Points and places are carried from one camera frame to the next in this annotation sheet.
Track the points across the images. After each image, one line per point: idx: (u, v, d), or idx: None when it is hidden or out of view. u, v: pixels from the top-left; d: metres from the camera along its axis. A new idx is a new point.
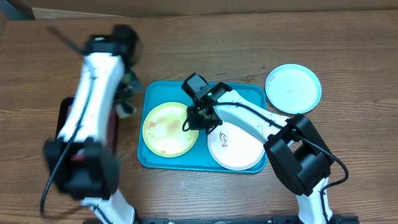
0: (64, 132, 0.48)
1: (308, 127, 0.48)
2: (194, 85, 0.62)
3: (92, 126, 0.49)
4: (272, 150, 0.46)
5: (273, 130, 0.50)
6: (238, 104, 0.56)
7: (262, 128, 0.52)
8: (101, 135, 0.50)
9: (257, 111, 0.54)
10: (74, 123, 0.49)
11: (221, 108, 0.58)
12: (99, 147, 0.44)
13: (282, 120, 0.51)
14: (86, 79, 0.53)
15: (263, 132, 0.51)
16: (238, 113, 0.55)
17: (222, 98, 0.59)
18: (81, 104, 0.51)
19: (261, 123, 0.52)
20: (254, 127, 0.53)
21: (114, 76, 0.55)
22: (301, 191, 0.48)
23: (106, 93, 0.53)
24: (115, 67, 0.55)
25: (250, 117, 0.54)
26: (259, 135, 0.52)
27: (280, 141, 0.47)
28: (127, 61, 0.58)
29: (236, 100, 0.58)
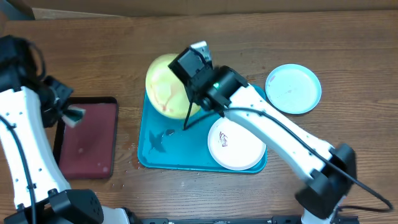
0: (20, 201, 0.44)
1: (351, 162, 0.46)
2: (189, 65, 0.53)
3: (42, 177, 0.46)
4: (318, 190, 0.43)
5: (315, 161, 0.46)
6: (263, 113, 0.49)
7: (299, 155, 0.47)
8: (59, 177, 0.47)
9: (289, 129, 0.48)
10: (23, 186, 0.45)
11: (239, 114, 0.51)
12: (68, 199, 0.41)
13: (324, 148, 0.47)
14: (5, 132, 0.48)
15: (300, 162, 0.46)
16: (262, 126, 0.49)
17: (234, 96, 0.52)
18: (16, 162, 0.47)
19: (297, 149, 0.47)
20: (288, 154, 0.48)
21: (34, 106, 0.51)
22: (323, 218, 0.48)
23: (35, 129, 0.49)
24: (27, 97, 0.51)
25: (283, 137, 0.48)
26: (292, 162, 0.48)
27: (324, 177, 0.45)
28: (37, 81, 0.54)
29: (256, 105, 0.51)
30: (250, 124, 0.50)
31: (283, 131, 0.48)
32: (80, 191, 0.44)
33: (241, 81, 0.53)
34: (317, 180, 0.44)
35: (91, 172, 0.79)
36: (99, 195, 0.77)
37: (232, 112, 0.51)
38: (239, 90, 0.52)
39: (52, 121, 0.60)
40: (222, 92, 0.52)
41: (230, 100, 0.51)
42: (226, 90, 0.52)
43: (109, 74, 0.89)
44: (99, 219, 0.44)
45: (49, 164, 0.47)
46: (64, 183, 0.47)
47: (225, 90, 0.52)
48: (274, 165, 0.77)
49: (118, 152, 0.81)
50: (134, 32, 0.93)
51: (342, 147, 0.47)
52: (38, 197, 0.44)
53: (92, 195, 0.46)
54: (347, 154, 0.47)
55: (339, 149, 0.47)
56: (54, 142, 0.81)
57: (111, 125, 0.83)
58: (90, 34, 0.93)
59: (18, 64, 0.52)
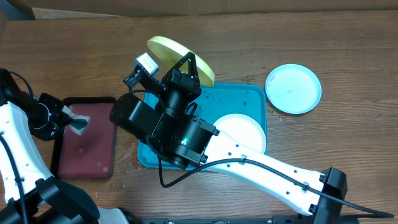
0: (9, 196, 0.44)
1: (342, 185, 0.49)
2: (143, 121, 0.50)
3: (30, 172, 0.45)
4: None
5: (311, 195, 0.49)
6: (244, 160, 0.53)
7: (293, 195, 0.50)
8: (47, 172, 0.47)
9: (276, 172, 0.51)
10: (12, 182, 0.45)
11: (221, 166, 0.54)
12: (56, 186, 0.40)
13: (314, 180, 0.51)
14: None
15: (298, 203, 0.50)
16: (245, 173, 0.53)
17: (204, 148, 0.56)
18: (4, 162, 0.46)
19: (288, 188, 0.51)
20: (282, 194, 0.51)
21: (20, 118, 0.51)
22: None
23: (20, 130, 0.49)
24: (13, 108, 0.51)
25: (272, 180, 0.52)
26: (286, 201, 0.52)
27: (324, 210, 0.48)
28: (23, 101, 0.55)
29: (236, 152, 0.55)
30: (237, 173, 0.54)
31: (268, 173, 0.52)
32: (68, 183, 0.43)
33: (210, 129, 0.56)
34: (319, 219, 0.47)
35: (91, 172, 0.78)
36: (99, 195, 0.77)
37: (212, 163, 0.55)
38: (210, 139, 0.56)
39: (53, 134, 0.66)
40: (191, 147, 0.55)
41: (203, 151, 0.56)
42: (194, 142, 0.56)
43: (109, 74, 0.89)
44: (89, 211, 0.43)
45: (36, 160, 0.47)
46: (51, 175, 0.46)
47: (193, 142, 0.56)
48: None
49: (118, 152, 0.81)
50: (135, 32, 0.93)
51: (333, 172, 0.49)
52: (27, 189, 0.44)
53: (81, 188, 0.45)
54: (339, 178, 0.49)
55: (329, 175, 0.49)
56: (54, 142, 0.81)
57: (111, 125, 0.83)
58: (90, 34, 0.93)
59: (4, 85, 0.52)
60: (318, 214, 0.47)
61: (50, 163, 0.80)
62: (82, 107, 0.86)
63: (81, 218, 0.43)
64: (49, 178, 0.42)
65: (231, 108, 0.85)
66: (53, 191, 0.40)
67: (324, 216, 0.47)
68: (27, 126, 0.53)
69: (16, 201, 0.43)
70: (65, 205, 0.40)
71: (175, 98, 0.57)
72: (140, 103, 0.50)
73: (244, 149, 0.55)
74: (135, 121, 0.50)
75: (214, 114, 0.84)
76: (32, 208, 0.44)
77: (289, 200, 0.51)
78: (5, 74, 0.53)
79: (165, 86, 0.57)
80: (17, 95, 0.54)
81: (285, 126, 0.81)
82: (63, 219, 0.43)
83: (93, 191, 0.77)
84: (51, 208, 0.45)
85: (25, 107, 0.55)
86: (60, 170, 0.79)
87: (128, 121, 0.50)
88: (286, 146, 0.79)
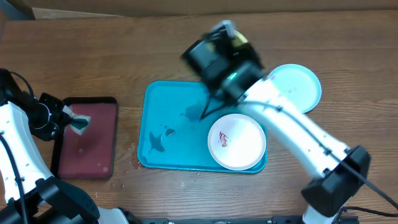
0: (9, 196, 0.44)
1: (365, 164, 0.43)
2: (201, 55, 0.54)
3: (30, 172, 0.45)
4: (329, 189, 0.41)
5: (329, 160, 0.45)
6: (280, 108, 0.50)
7: (313, 154, 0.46)
8: (48, 172, 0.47)
9: (306, 127, 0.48)
10: (12, 182, 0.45)
11: (255, 107, 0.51)
12: (56, 186, 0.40)
13: (339, 150, 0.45)
14: None
15: (313, 162, 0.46)
16: (278, 121, 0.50)
17: (249, 91, 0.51)
18: (4, 162, 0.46)
19: (312, 145, 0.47)
20: (302, 150, 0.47)
21: (20, 118, 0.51)
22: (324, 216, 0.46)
23: (20, 130, 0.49)
24: (13, 108, 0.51)
25: (300, 134, 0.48)
26: (305, 158, 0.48)
27: (338, 178, 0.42)
28: (24, 101, 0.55)
29: (275, 101, 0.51)
30: (270, 121, 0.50)
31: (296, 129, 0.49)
32: (67, 183, 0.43)
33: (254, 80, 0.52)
34: (330, 182, 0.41)
35: (91, 172, 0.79)
36: (99, 195, 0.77)
37: (249, 105, 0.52)
38: (256, 83, 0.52)
39: (53, 134, 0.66)
40: (237, 83, 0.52)
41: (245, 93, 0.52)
42: (240, 81, 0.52)
43: (109, 74, 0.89)
44: (89, 211, 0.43)
45: (36, 160, 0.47)
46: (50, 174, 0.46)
47: (239, 81, 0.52)
48: (275, 165, 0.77)
49: (118, 152, 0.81)
50: (135, 32, 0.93)
51: (359, 149, 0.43)
52: (27, 189, 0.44)
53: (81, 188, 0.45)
54: (364, 155, 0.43)
55: (356, 151, 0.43)
56: (54, 142, 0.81)
57: (111, 125, 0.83)
58: (90, 33, 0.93)
59: (4, 86, 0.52)
60: (329, 178, 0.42)
61: (50, 163, 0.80)
62: (82, 107, 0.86)
63: (80, 218, 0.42)
64: (48, 179, 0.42)
65: None
66: (52, 190, 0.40)
67: (336, 183, 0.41)
68: (27, 126, 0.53)
69: (15, 201, 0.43)
70: (65, 204, 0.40)
71: (245, 61, 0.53)
72: (203, 43, 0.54)
73: (285, 103, 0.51)
74: (194, 55, 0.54)
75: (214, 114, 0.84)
76: (32, 208, 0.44)
77: (308, 158, 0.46)
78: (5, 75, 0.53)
79: (238, 52, 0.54)
80: (18, 95, 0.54)
81: None
82: (63, 219, 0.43)
83: (93, 192, 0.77)
84: (51, 208, 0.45)
85: (25, 106, 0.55)
86: (60, 170, 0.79)
87: (190, 53, 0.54)
88: None
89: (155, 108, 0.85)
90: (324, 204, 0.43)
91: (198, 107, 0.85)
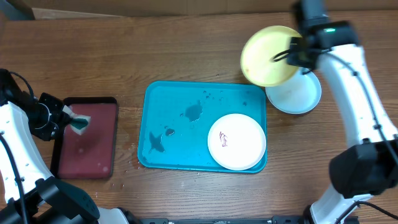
0: (9, 196, 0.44)
1: None
2: (313, 9, 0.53)
3: (30, 172, 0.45)
4: (359, 154, 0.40)
5: (374, 136, 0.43)
6: (356, 73, 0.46)
7: (362, 122, 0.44)
8: (48, 172, 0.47)
9: (371, 98, 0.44)
10: (12, 182, 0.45)
11: (333, 63, 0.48)
12: (56, 186, 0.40)
13: (391, 133, 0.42)
14: None
15: (359, 128, 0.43)
16: (347, 80, 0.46)
17: (338, 46, 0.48)
18: (4, 162, 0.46)
19: (365, 115, 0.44)
20: (353, 114, 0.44)
21: (20, 118, 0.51)
22: (342, 191, 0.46)
23: (20, 130, 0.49)
24: (13, 109, 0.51)
25: (361, 101, 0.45)
26: (352, 124, 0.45)
27: (372, 151, 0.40)
28: (23, 101, 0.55)
29: (356, 66, 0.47)
30: (338, 78, 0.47)
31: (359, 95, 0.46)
32: (67, 183, 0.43)
33: (342, 40, 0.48)
34: (364, 149, 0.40)
35: (91, 172, 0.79)
36: (99, 195, 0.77)
37: (328, 59, 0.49)
38: (351, 46, 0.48)
39: (53, 134, 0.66)
40: (333, 37, 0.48)
41: (333, 48, 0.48)
42: (335, 38, 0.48)
43: (109, 74, 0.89)
44: (89, 212, 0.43)
45: (36, 160, 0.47)
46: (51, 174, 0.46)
47: (335, 37, 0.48)
48: (275, 165, 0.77)
49: (118, 152, 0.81)
50: (135, 32, 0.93)
51: None
52: (27, 189, 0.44)
53: (81, 188, 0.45)
54: None
55: None
56: (54, 142, 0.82)
57: (111, 125, 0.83)
58: (90, 34, 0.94)
59: (4, 86, 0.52)
60: (365, 147, 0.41)
61: (50, 163, 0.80)
62: (82, 107, 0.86)
63: (80, 218, 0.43)
64: (50, 178, 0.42)
65: (231, 108, 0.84)
66: (51, 191, 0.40)
67: (367, 154, 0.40)
68: (27, 126, 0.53)
69: (15, 201, 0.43)
70: (66, 205, 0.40)
71: (348, 25, 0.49)
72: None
73: (364, 73, 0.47)
74: (306, 4, 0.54)
75: (214, 114, 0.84)
76: (32, 208, 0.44)
77: (354, 124, 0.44)
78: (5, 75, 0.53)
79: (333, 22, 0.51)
80: (18, 95, 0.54)
81: (286, 126, 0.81)
82: (63, 219, 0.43)
83: (93, 191, 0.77)
84: (51, 208, 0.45)
85: (25, 107, 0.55)
86: (60, 170, 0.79)
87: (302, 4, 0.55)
88: (286, 146, 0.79)
89: (155, 108, 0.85)
90: (347, 170, 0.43)
91: (198, 108, 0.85)
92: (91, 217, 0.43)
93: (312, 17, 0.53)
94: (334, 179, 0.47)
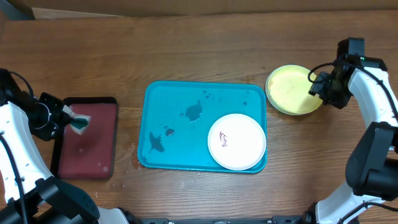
0: (9, 196, 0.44)
1: None
2: (352, 46, 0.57)
3: (30, 171, 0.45)
4: (376, 129, 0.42)
5: (392, 122, 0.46)
6: (380, 83, 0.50)
7: (382, 114, 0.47)
8: (48, 172, 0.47)
9: (393, 98, 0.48)
10: (12, 182, 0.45)
11: (361, 74, 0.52)
12: (56, 186, 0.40)
13: None
14: None
15: (380, 117, 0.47)
16: (372, 87, 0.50)
17: (369, 68, 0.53)
18: (4, 162, 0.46)
19: (386, 109, 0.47)
20: (375, 107, 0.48)
21: (20, 118, 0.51)
22: (355, 185, 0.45)
23: (21, 130, 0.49)
24: (13, 109, 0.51)
25: (384, 100, 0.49)
26: (373, 116, 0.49)
27: (390, 132, 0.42)
28: (24, 101, 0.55)
29: (382, 78, 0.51)
30: (364, 85, 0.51)
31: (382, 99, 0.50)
32: (69, 184, 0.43)
33: (372, 66, 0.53)
34: (383, 128, 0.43)
35: (91, 172, 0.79)
36: (99, 195, 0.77)
37: (358, 73, 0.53)
38: (379, 70, 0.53)
39: (53, 134, 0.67)
40: (364, 65, 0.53)
41: (364, 66, 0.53)
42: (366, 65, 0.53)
43: (109, 74, 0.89)
44: (88, 211, 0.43)
45: (36, 160, 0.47)
46: (51, 174, 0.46)
47: (366, 66, 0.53)
48: (275, 165, 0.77)
49: (118, 152, 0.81)
50: (135, 32, 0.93)
51: None
52: (27, 189, 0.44)
53: (82, 188, 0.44)
54: None
55: None
56: (55, 142, 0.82)
57: (112, 125, 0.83)
58: (90, 34, 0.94)
59: (4, 86, 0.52)
60: (384, 127, 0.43)
61: (50, 163, 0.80)
62: (82, 107, 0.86)
63: (81, 217, 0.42)
64: (51, 178, 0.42)
65: (231, 108, 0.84)
66: (51, 190, 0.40)
67: (385, 133, 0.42)
68: (27, 126, 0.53)
69: (15, 201, 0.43)
70: (66, 203, 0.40)
71: (381, 62, 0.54)
72: (362, 41, 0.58)
73: (387, 82, 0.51)
74: (351, 42, 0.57)
75: (214, 115, 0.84)
76: (32, 208, 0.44)
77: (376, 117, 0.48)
78: (5, 75, 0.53)
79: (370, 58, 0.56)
80: (18, 95, 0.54)
81: (285, 126, 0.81)
82: (63, 219, 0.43)
83: (93, 191, 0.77)
84: (51, 208, 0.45)
85: (25, 107, 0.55)
86: (60, 170, 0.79)
87: (344, 42, 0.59)
88: (286, 146, 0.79)
89: (155, 108, 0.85)
90: (364, 152, 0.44)
91: (198, 108, 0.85)
92: (91, 216, 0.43)
93: (352, 52, 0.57)
94: (349, 175, 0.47)
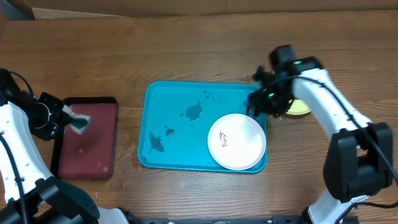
0: (9, 196, 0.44)
1: (388, 140, 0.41)
2: (284, 55, 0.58)
3: (30, 171, 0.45)
4: (339, 141, 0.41)
5: (350, 126, 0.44)
6: (323, 85, 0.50)
7: (338, 119, 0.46)
8: (47, 172, 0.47)
9: (341, 99, 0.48)
10: (12, 182, 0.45)
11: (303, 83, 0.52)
12: (56, 186, 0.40)
13: (364, 121, 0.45)
14: None
15: (337, 125, 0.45)
16: (319, 93, 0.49)
17: (307, 71, 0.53)
18: (5, 162, 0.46)
19: (338, 112, 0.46)
20: (329, 114, 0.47)
21: (20, 118, 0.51)
22: (339, 196, 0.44)
23: (21, 130, 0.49)
24: (13, 109, 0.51)
25: (333, 104, 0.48)
26: (331, 124, 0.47)
27: (351, 138, 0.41)
28: (24, 101, 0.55)
29: (323, 80, 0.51)
30: (310, 92, 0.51)
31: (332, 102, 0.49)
32: (69, 185, 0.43)
33: (308, 68, 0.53)
34: (345, 137, 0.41)
35: (91, 172, 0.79)
36: (99, 195, 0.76)
37: (300, 81, 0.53)
38: (313, 71, 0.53)
39: (53, 133, 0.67)
40: (302, 67, 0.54)
41: (301, 72, 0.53)
42: (303, 67, 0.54)
43: (109, 74, 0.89)
44: (87, 211, 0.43)
45: (36, 160, 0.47)
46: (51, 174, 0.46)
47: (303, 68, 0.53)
48: (275, 165, 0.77)
49: (118, 152, 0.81)
50: (135, 32, 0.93)
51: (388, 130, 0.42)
52: (27, 189, 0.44)
53: (83, 189, 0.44)
54: (388, 129, 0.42)
55: (379, 125, 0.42)
56: (55, 142, 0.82)
57: (111, 125, 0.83)
58: (90, 34, 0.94)
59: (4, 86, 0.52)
60: (344, 135, 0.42)
61: (50, 163, 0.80)
62: (82, 107, 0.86)
63: (81, 218, 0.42)
64: (51, 178, 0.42)
65: (231, 108, 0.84)
66: (50, 191, 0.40)
67: (347, 141, 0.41)
68: (27, 126, 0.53)
69: (15, 201, 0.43)
70: (64, 204, 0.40)
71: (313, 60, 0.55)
72: (290, 47, 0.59)
73: (329, 83, 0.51)
74: (280, 52, 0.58)
75: (214, 114, 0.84)
76: (32, 208, 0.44)
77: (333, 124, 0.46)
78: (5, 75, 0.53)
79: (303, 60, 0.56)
80: (18, 95, 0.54)
81: (285, 126, 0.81)
82: (62, 220, 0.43)
83: (92, 191, 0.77)
84: (51, 208, 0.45)
85: (25, 106, 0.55)
86: (60, 170, 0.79)
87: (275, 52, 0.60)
88: (286, 146, 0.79)
89: (155, 108, 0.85)
90: (336, 165, 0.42)
91: (198, 108, 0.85)
92: (91, 216, 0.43)
93: (285, 59, 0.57)
94: (329, 185, 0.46)
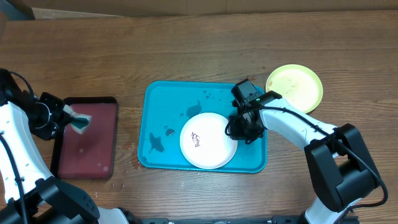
0: (9, 196, 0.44)
1: (357, 139, 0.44)
2: (245, 90, 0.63)
3: (30, 171, 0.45)
4: (313, 154, 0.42)
5: (319, 135, 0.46)
6: (285, 109, 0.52)
7: (306, 133, 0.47)
8: (47, 172, 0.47)
9: (304, 116, 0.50)
10: (12, 182, 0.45)
11: (268, 112, 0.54)
12: (56, 186, 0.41)
13: (329, 127, 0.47)
14: None
15: (308, 138, 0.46)
16: (283, 118, 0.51)
17: (270, 104, 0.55)
18: (5, 162, 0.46)
19: (305, 127, 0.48)
20: (297, 131, 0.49)
21: (20, 117, 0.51)
22: (334, 208, 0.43)
23: (20, 130, 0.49)
24: (13, 109, 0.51)
25: (298, 122, 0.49)
26: (302, 140, 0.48)
27: (321, 146, 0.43)
28: (24, 102, 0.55)
29: (285, 106, 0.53)
30: (275, 118, 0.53)
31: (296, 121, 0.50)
32: (69, 185, 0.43)
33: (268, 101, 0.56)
34: (316, 147, 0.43)
35: (91, 172, 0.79)
36: (99, 195, 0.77)
37: (265, 111, 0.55)
38: (273, 101, 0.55)
39: (53, 134, 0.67)
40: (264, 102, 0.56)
41: (263, 105, 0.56)
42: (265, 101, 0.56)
43: (109, 74, 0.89)
44: (86, 213, 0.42)
45: (36, 160, 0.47)
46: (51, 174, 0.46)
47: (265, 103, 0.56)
48: (274, 165, 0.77)
49: (118, 152, 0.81)
50: (135, 32, 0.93)
51: (354, 131, 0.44)
52: (27, 189, 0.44)
53: (84, 190, 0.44)
54: (353, 130, 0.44)
55: (345, 128, 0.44)
56: (54, 143, 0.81)
57: (111, 124, 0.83)
58: (90, 33, 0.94)
59: (4, 86, 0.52)
60: (315, 145, 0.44)
61: (50, 163, 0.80)
62: (83, 107, 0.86)
63: (80, 218, 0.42)
64: (51, 178, 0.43)
65: (231, 108, 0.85)
66: (47, 194, 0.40)
67: (319, 150, 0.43)
68: (27, 126, 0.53)
69: (15, 201, 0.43)
70: (61, 205, 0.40)
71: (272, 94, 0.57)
72: (248, 81, 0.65)
73: (290, 106, 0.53)
74: (240, 88, 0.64)
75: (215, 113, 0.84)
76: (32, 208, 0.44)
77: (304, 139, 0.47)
78: (5, 76, 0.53)
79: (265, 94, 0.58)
80: (18, 95, 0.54)
81: None
82: (62, 220, 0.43)
83: (93, 191, 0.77)
84: (51, 209, 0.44)
85: (25, 106, 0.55)
86: (60, 170, 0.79)
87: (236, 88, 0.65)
88: (286, 146, 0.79)
89: (155, 107, 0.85)
90: (319, 177, 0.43)
91: (198, 108, 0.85)
92: (91, 217, 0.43)
93: (247, 94, 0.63)
94: (321, 199, 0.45)
